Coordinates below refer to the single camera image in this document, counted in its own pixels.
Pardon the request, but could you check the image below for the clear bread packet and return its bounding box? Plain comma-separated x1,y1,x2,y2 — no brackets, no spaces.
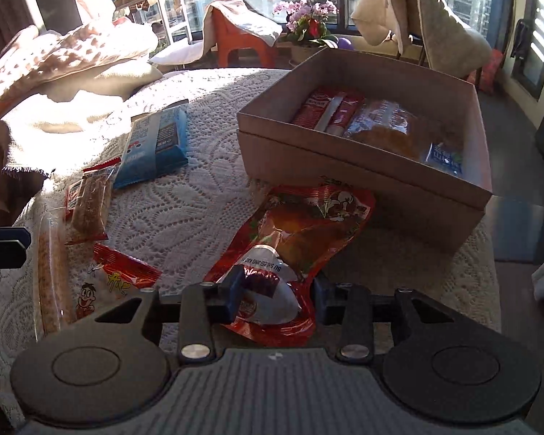
343,100,420,160

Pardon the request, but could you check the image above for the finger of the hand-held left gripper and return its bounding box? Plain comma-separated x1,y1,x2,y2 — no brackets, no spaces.
0,227,32,271

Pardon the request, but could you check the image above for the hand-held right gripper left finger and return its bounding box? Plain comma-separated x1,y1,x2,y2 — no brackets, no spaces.
93,265,246,364

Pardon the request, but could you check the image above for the red striped snack packet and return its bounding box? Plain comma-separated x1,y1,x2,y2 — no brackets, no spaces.
291,90,366,136

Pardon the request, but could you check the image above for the long clear stick packet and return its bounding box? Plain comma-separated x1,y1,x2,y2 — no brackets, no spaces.
33,211,76,341

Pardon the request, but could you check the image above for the red-edged cracker packet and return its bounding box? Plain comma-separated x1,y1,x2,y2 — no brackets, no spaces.
63,158,121,246

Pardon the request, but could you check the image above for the red cartoon snack packet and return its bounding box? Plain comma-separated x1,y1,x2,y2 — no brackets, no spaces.
75,242,163,322

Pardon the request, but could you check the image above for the pink cardboard box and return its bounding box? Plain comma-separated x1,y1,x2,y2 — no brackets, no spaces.
236,47,494,255

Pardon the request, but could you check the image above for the pink dotted blanket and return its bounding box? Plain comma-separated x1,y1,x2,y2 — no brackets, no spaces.
0,19,160,116

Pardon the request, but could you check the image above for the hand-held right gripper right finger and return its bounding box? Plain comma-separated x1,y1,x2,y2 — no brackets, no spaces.
312,273,461,364

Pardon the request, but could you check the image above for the red cushion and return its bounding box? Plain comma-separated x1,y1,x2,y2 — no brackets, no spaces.
479,49,505,97

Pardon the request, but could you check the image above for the orange chair with cloth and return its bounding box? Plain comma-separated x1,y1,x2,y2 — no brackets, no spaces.
203,0,284,55

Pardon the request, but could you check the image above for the white pillow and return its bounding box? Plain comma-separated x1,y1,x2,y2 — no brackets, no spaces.
0,60,165,178

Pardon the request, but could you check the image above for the small blue snack packet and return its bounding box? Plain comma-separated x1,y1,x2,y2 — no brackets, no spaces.
424,142,464,178

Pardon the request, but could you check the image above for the cream towel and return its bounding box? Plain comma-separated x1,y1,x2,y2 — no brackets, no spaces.
351,0,494,74

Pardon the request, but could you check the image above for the large blue snack packet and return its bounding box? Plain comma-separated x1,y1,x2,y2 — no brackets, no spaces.
112,104,190,190

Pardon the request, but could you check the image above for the black hanging item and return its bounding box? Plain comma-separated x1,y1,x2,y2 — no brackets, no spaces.
511,18,527,61

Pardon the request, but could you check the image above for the pink flower plant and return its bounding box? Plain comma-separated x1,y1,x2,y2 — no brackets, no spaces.
272,0,342,66

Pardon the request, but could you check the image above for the red chicken leg packet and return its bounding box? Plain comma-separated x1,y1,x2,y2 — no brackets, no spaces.
203,184,376,348

